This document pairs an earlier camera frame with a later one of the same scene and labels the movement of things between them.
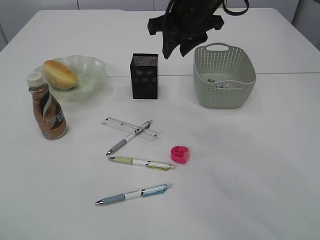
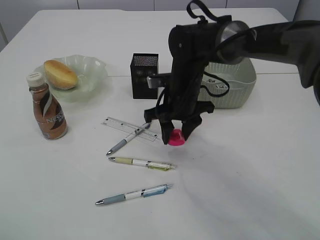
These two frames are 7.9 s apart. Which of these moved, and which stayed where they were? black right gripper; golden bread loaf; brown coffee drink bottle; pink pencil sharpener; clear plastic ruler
Moved: pink pencil sharpener; black right gripper
Stayed: brown coffee drink bottle; golden bread loaf; clear plastic ruler
